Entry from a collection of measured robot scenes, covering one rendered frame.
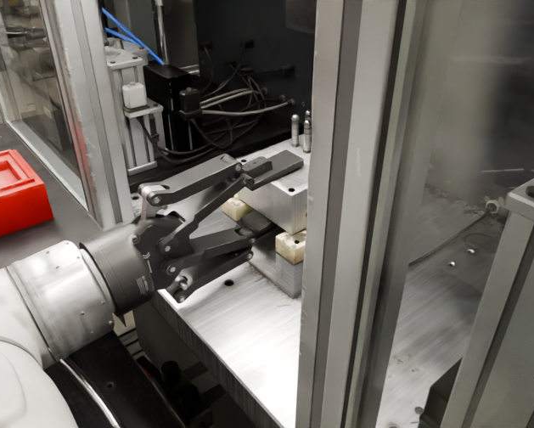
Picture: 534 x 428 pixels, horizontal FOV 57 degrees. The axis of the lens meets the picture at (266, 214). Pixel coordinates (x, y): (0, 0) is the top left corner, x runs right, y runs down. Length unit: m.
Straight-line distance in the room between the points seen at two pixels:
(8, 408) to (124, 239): 0.20
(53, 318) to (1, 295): 0.04
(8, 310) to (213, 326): 0.19
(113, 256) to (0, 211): 0.28
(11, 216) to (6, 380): 0.41
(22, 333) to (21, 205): 0.31
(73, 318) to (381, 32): 0.31
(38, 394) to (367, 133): 0.22
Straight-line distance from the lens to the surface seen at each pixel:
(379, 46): 0.21
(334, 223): 0.26
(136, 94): 0.69
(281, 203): 0.50
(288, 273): 0.52
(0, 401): 0.29
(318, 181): 0.26
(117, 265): 0.43
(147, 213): 0.45
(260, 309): 0.52
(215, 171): 0.46
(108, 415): 0.58
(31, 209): 0.70
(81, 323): 0.43
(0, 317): 0.40
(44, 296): 0.42
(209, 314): 0.52
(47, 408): 0.31
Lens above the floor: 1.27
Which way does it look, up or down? 33 degrees down
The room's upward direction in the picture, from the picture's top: straight up
